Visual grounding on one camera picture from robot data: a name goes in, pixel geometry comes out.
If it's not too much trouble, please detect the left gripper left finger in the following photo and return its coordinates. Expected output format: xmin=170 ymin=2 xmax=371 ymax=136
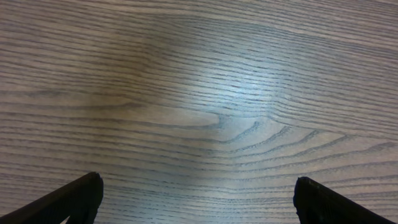
xmin=1 ymin=172 xmax=104 ymax=224

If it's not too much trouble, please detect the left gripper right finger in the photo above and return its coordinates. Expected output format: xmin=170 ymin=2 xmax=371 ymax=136
xmin=293 ymin=177 xmax=395 ymax=224

